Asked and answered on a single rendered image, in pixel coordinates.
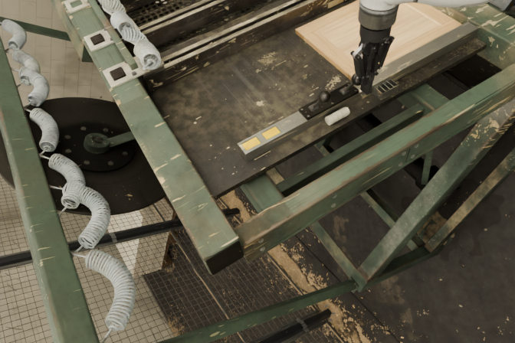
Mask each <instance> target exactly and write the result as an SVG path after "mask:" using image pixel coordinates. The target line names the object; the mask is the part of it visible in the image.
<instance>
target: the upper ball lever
mask: <svg viewBox="0 0 515 343"><path fill-rule="evenodd" d="M330 100H331V94H330V92H329V91H327V90H322V91H320V92H319V94H318V101H317V102H316V103H314V104H313V105H311V106H309V107H308V109H309V110H310V111H311V112H313V111H314V110H316V109H319V107H318V106H319V105H320V104H321V103H328V102H329V101H330Z"/></svg>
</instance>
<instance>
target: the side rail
mask: <svg viewBox="0 0 515 343"><path fill-rule="evenodd" d="M513 99H515V63H514V64H511V65H510V66H509V67H506V68H505V69H503V70H502V71H500V72H498V73H496V74H494V75H493V76H492V77H489V78H488V79H486V80H485V81H483V82H481V83H479V84H478V85H476V86H475V87H472V88H471V89H469V90H468V91H466V92H464V93H462V94H461V95H459V96H457V97H455V98H454V99H452V100H450V101H449V102H447V103H446V104H444V105H442V106H440V107H438V108H437V109H435V110H433V111H432V112H430V113H429V114H427V115H425V116H423V117H422V118H420V119H418V120H416V121H415V122H413V123H411V124H410V125H408V126H406V127H405V128H403V129H401V130H399V131H398V132H396V133H394V134H393V135H391V136H390V137H388V138H386V139H384V140H382V141H381V142H379V143H377V144H376V145H374V146H373V147H371V148H369V149H367V150H365V151H364V152H362V153H360V154H359V155H357V156H355V157H354V158H351V159H350V160H349V161H347V162H345V163H343V164H342V165H340V166H338V167H337V168H335V169H333V170H332V171H329V172H328V173H326V174H325V175H323V176H321V177H320V178H318V179H316V180H315V181H312V182H311V183H309V184H308V185H306V186H304V187H302V188H301V189H299V190H298V191H295V192H294V193H293V194H290V195H289V196H287V197H285V198H284V199H282V200H281V201H278V202H277V203H276V204H273V205H272V206H270V207H269V208H267V209H265V210H263V211H262V212H260V213H259V214H256V215H255V216H253V217H251V218H250V219H248V220H246V221H245V222H243V223H242V224H239V225H238V226H237V227H234V229H235V231H236V233H237V235H238V236H239V237H240V239H241V241H242V243H243V244H244V245H242V247H243V251H244V258H245V259H246V261H247V262H248V263H250V262H251V261H253V260H255V259H257V258H258V257H260V256H261V255H263V254H264V253H266V252H267V251H269V250H271V249H273V248H274V247H276V246H277V245H279V244H280V243H283V242H284V241H285V240H287V239H289V238H290V237H292V236H293V235H295V234H297V233H299V232H300V231H302V230H303V229H305V228H306V227H309V226H310V225H311V224H313V223H315V222H316V221H318V220H319V219H321V218H322V217H325V216H326V215H328V214H329V213H331V212H332V211H334V210H336V209H337V208H338V207H340V206H342V205H344V204H345V203H347V202H348V201H350V200H352V199H354V198H355V197H356V196H358V195H360V194H362V193H363V192H364V191H366V190H368V189H370V188H371V187H372V186H374V185H376V184H378V183H379V182H381V181H382V180H384V179H386V178H387V177H389V176H390V175H392V174H394V173H395V172H397V171H398V170H400V169H401V168H404V167H405V166H406V165H408V164H410V163H411V162H413V161H414V160H416V159H417V158H420V157H421V156H423V155H424V154H426V153H427V152H430V151H431V150H432V149H434V148H436V147H437V146H439V145H440V144H442V143H443V142H446V141H447V140H449V139H450V138H452V137H453V136H455V135H457V134H458V133H459V132H462V131H463V130H465V129H466V128H468V127H469V126H471V125H473V124H475V123H476V122H477V121H479V120H481V119H483V118H484V117H485V116H487V115H489V114H491V113H492V112H493V111H495V110H497V109H499V108H500V107H502V106H503V105H505V104H507V103H509V102H510V101H511V100H513Z"/></svg>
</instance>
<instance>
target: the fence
mask: <svg viewBox="0 0 515 343"><path fill-rule="evenodd" d="M478 29H479V28H478V27H476V26H475V25H473V24H471V23H470V22H468V21H467V22H466V23H464V24H462V25H460V26H458V27H456V28H454V29H453V30H451V31H449V32H447V33H445V34H443V35H441V36H440V37H438V38H435V39H434V40H432V41H429V42H428V43H427V44H424V45H422V46H421V47H418V48H416V49H415V50H413V51H411V52H409V53H407V54H405V55H403V56H402V57H400V58H398V59H396V60H394V61H392V62H390V63H389V64H386V65H385V66H383V67H382V69H381V70H377V72H378V73H379V74H378V75H377V76H376V75H375V78H374V81H373V83H372V92H371V93H370V94H368V95H366V94H365V93H364V92H363V91H361V89H360V87H361V85H360V86H356V85H353V86H354V87H356V88H357V89H358V90H359V93H357V94H356V95H354V96H351V97H350V98H349V99H347V100H344V101H342V102H341V103H339V104H337V105H335V106H333V107H332V108H330V109H328V110H326V111H324V112H323V113H321V114H319V115H317V116H315V117H313V118H312V119H309V120H306V119H305V117H304V116H303V115H302V114H301V113H300V112H299V111H298V112H296V113H294V114H292V115H290V116H288V117H287V118H285V119H282V120H281V121H279V122H276V123H275V124H273V125H272V126H269V127H267V128H266V129H264V130H262V131H260V132H258V133H256V134H254V135H252V136H251V137H249V138H247V139H245V140H243V141H241V142H239V143H238V150H239V152H240V153H241V155H242V156H243V157H244V159H245V160H246V162H249V161H250V160H252V159H253V158H256V157H258V156H259V155H261V154H263V153H265V152H266V151H268V150H270V149H272V148H274V147H275V146H277V145H280V144H281V143H283V142H285V141H287V140H288V139H291V138H292V137H294V136H296V135H298V134H300V133H301V132H303V131H305V130H307V129H309V128H310V127H312V126H315V125H316V124H317V123H320V122H322V121H324V120H325V117H326V116H328V115H330V114H332V113H334V112H336V111H337V110H339V109H341V108H343V107H348V106H351V105H353V104H354V103H356V102H358V101H360V100H362V99H364V98H365V97H367V96H369V95H371V94H373V90H374V87H376V86H378V85H379V84H381V83H383V82H385V81H387V80H388V79H390V78H391V79H392V80H393V81H394V82H395V81H397V80H398V79H400V78H402V77H404V76H405V75H407V74H410V73H411V72H413V71H414V70H417V69H418V68H420V67H422V66H424V65H426V64H428V63H429V62H431V61H433V60H435V59H437V58H438V57H440V56H442V55H444V54H446V53H447V52H449V51H452V50H454V49H455V48H456V47H459V46H461V45H462V44H464V43H466V42H468V41H469V40H471V39H473V38H475V37H476V35H477V32H478ZM275 126H276V127H277V128H278V130H279V131H280V133H278V134H277V135H275V136H273V137H271V138H269V139H268V140H266V139H265V138H264V136H263V135H262V133H264V132H266V131H268V130H269V129H272V128H274V127H275ZM254 137H257V139H258V140H259V141H260V142H261V143H260V144H259V145H256V146H255V147H253V148H251V149H249V150H247V151H246V150H245V148H244V147H243V145H242V144H243V143H245V142H247V141H249V140H251V139H253V138H254Z"/></svg>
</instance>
